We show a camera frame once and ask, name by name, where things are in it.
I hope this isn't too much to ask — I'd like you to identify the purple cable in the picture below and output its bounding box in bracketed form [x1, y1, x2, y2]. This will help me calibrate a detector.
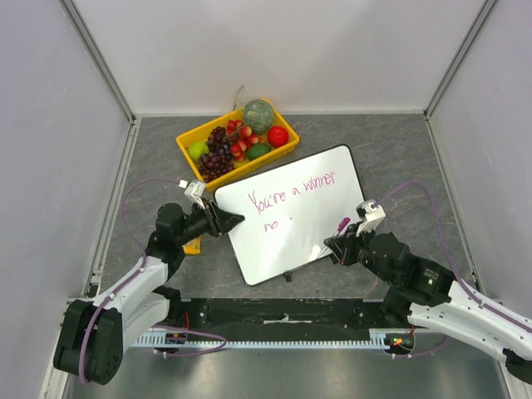
[77, 177, 229, 386]
[373, 180, 532, 359]

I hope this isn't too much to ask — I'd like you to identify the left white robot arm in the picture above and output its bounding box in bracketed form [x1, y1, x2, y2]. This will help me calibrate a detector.
[52, 200, 245, 385]

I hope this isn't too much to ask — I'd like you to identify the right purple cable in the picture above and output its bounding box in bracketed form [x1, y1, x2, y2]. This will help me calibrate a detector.
[373, 180, 532, 359]

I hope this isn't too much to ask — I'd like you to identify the green avocado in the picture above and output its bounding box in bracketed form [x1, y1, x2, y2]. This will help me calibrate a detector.
[246, 143, 271, 160]

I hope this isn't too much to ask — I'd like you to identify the yellow plastic tray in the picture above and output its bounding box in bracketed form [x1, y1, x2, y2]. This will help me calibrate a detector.
[176, 99, 299, 191]

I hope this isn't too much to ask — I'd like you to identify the green netted melon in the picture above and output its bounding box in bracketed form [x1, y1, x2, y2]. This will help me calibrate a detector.
[243, 99, 275, 135]

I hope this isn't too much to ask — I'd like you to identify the red apple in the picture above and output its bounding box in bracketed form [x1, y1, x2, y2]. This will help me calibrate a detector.
[267, 126, 289, 149]

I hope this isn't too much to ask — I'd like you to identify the white marker with pink cap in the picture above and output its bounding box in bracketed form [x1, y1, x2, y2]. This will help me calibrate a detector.
[318, 217, 351, 259]

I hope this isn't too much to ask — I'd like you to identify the dark purple grape bunch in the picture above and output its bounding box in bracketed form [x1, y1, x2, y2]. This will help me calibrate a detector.
[198, 126, 234, 183]

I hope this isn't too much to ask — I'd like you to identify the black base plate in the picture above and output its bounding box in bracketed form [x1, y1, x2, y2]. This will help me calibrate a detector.
[161, 298, 411, 333]

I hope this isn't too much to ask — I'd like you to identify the aluminium frame post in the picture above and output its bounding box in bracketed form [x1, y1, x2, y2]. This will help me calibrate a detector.
[423, 0, 500, 120]
[58, 0, 136, 124]

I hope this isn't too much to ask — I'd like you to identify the green lime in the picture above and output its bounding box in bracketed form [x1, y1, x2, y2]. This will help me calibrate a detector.
[187, 141, 209, 163]

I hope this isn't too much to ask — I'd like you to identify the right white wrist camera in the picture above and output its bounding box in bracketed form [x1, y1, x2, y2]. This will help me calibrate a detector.
[356, 200, 386, 236]

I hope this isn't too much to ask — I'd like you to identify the left aluminium frame post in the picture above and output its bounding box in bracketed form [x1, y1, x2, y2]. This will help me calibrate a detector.
[58, 0, 136, 124]

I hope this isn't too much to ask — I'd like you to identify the white whiteboard black frame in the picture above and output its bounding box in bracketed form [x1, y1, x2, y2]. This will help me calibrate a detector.
[214, 145, 364, 286]

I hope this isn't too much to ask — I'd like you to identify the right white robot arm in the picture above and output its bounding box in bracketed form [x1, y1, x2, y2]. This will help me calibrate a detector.
[324, 224, 531, 383]

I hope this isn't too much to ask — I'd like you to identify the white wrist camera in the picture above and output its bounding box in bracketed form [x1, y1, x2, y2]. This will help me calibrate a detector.
[178, 180, 206, 209]
[356, 200, 386, 236]

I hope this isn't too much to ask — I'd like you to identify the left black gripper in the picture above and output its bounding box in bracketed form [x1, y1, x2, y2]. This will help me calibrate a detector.
[175, 197, 243, 246]

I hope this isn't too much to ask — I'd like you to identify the red peach slices cluster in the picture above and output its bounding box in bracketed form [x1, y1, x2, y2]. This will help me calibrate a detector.
[224, 120, 266, 162]

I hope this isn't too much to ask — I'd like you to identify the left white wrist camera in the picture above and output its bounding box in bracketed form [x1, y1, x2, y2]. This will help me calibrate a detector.
[178, 180, 206, 209]

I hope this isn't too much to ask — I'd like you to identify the white slotted cable duct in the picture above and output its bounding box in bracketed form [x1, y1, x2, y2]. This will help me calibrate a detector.
[131, 325, 390, 350]

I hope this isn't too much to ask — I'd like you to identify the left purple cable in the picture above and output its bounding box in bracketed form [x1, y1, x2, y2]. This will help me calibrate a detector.
[77, 177, 229, 386]

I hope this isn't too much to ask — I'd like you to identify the right aluminium frame post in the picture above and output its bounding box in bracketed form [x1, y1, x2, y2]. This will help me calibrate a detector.
[423, 0, 500, 120]

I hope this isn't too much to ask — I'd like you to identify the yellow candy packet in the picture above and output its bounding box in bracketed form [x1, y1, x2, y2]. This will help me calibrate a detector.
[182, 237, 201, 255]

